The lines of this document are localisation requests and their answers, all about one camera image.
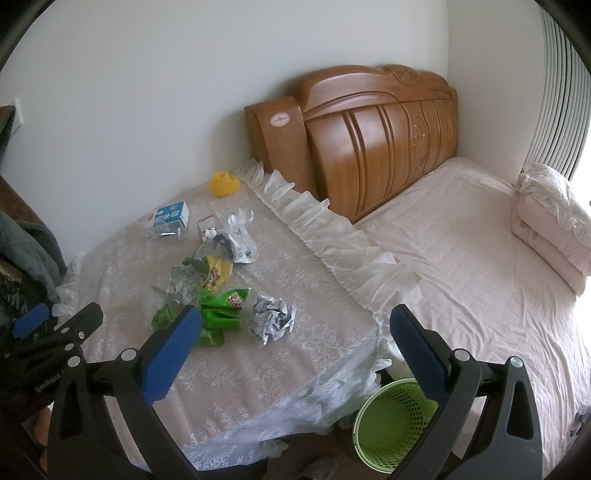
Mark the crumpled grey foil wrapper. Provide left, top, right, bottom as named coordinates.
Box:
left=151, top=265, right=205, bottom=306

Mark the yellow snack bag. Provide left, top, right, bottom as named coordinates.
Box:
left=182, top=255, right=233, bottom=294

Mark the green chip bag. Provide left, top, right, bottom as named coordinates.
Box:
left=197, top=288, right=250, bottom=346

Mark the dark clothes pile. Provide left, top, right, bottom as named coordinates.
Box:
left=0, top=105, right=68, bottom=324

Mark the silver foil wrapper bag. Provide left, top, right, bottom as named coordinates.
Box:
left=195, top=208, right=259, bottom=264

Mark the wooden headboard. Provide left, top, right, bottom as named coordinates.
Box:
left=245, top=65, right=459, bottom=223

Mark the green snack bag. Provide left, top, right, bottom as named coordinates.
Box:
left=150, top=287, right=205, bottom=333

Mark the green plastic trash basket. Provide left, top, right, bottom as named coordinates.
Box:
left=353, top=378, right=438, bottom=474

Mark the bed with pink sheet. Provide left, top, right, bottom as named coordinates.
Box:
left=358, top=157, right=590, bottom=472

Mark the crumpled silver foil ball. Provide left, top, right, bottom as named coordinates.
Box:
left=252, top=293, right=297, bottom=345

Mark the yellow knitted item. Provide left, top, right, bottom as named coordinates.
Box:
left=208, top=171, right=240, bottom=198

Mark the small white milk carton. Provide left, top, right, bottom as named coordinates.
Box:
left=197, top=215, right=217, bottom=242

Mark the white lace table cover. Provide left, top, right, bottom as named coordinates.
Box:
left=53, top=162, right=422, bottom=471

